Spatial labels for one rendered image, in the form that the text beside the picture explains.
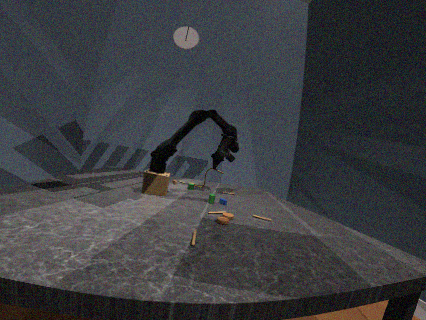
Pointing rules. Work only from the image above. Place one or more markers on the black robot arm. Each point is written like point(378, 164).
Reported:
point(167, 148)

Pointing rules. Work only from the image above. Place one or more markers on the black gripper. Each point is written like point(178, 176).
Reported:
point(220, 154)

